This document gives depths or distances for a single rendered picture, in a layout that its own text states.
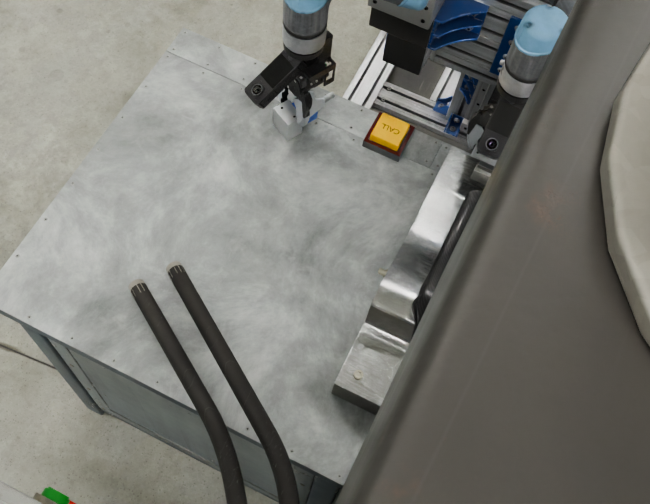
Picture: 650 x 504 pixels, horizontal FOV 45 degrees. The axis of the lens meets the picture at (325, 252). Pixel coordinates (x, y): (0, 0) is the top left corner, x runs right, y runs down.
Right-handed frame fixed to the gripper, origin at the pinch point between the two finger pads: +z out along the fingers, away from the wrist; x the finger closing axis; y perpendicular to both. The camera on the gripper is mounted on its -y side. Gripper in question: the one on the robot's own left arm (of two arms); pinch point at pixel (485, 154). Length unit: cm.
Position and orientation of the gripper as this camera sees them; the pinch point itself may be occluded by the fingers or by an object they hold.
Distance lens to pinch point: 157.1
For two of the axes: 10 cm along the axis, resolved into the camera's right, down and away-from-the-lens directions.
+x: -9.0, -4.2, 1.3
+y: 4.4, -8.0, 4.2
